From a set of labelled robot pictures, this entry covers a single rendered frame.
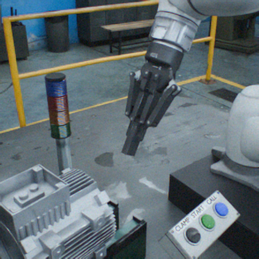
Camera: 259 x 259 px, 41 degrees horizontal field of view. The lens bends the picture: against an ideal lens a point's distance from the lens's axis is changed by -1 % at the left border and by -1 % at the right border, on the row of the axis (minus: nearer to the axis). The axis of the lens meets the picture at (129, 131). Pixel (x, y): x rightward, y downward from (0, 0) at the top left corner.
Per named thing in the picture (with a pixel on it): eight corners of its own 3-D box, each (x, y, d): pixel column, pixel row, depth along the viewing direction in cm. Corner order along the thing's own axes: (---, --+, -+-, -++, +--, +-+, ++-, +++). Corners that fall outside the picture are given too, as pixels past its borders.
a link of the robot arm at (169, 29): (184, 14, 65) (173, 44, 66) (205, 32, 72) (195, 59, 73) (147, 9, 71) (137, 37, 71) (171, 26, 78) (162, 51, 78)
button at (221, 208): (219, 221, 71) (224, 217, 69) (208, 210, 72) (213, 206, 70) (226, 214, 73) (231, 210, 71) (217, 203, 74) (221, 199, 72)
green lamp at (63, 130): (59, 140, 103) (57, 127, 101) (47, 134, 107) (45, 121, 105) (74, 133, 107) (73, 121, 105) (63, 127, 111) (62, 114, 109)
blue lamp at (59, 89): (54, 99, 97) (52, 83, 95) (42, 93, 101) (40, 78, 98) (71, 92, 101) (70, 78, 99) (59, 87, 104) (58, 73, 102)
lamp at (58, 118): (57, 127, 101) (55, 113, 99) (45, 121, 105) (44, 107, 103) (73, 121, 105) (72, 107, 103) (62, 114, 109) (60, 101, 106)
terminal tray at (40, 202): (19, 247, 62) (13, 216, 58) (-9, 218, 68) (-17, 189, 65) (73, 214, 69) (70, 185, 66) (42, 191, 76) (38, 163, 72)
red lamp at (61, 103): (55, 113, 99) (54, 99, 97) (44, 107, 103) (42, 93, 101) (72, 107, 103) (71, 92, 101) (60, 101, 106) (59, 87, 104)
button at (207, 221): (205, 234, 68) (210, 230, 66) (195, 222, 68) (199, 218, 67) (214, 226, 69) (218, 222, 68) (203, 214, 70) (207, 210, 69)
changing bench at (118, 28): (169, 42, 621) (171, 16, 600) (182, 45, 597) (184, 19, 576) (101, 54, 552) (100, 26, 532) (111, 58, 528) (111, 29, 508)
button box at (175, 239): (181, 271, 65) (195, 262, 62) (156, 241, 67) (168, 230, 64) (228, 225, 76) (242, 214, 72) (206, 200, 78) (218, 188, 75)
